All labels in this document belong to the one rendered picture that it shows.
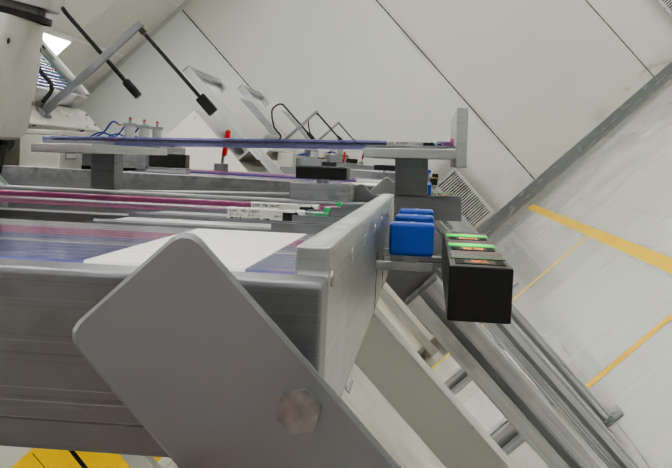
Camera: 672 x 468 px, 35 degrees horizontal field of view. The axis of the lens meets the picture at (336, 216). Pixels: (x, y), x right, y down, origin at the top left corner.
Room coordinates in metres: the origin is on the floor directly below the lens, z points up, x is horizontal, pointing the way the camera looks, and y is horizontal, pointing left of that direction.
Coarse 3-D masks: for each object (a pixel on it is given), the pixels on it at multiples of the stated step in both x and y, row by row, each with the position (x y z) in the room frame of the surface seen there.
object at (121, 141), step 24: (120, 144) 1.31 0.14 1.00; (144, 144) 1.30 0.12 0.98; (168, 144) 1.30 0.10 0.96; (192, 144) 1.30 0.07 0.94; (216, 144) 1.30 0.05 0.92; (240, 144) 1.29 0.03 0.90; (264, 144) 1.29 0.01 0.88; (288, 144) 1.29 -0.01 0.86; (312, 144) 1.29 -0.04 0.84; (336, 144) 1.29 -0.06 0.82; (360, 144) 1.28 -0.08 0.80; (384, 144) 1.28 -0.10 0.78
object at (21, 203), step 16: (0, 208) 0.85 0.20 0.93; (16, 208) 0.85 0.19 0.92; (32, 208) 0.85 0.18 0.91; (48, 208) 0.85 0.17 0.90; (64, 208) 0.85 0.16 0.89; (80, 208) 0.85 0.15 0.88; (96, 208) 0.85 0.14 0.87; (112, 208) 0.85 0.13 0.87; (128, 208) 0.84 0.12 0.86; (144, 208) 0.84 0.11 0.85; (160, 208) 0.84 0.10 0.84; (176, 208) 0.84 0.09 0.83; (192, 208) 0.84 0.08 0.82; (208, 208) 0.84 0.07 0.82; (224, 208) 0.84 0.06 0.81
